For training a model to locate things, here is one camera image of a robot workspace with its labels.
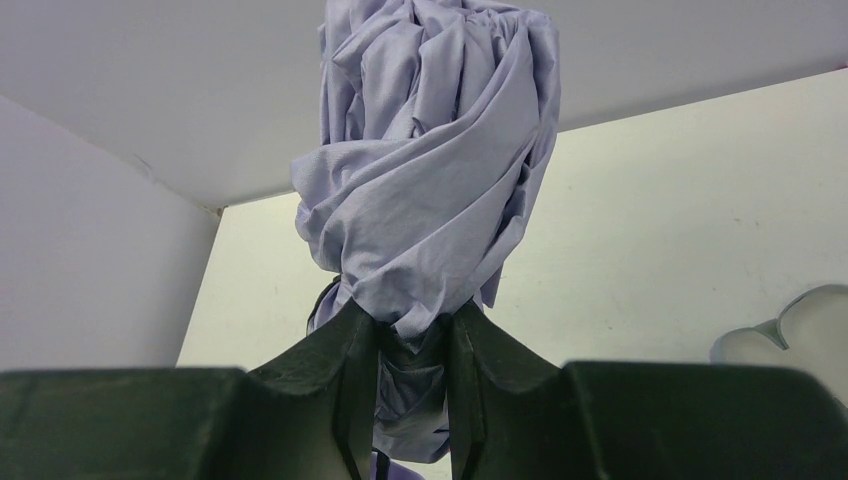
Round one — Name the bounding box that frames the purple umbrella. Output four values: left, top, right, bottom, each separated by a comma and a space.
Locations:
291, 1, 561, 464

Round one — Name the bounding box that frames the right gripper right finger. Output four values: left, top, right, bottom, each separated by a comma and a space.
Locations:
446, 303, 847, 479

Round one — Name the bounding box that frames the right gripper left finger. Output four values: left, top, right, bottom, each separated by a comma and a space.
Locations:
1, 303, 377, 479

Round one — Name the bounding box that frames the purple zippered umbrella case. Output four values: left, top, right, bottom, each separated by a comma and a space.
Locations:
710, 284, 847, 405

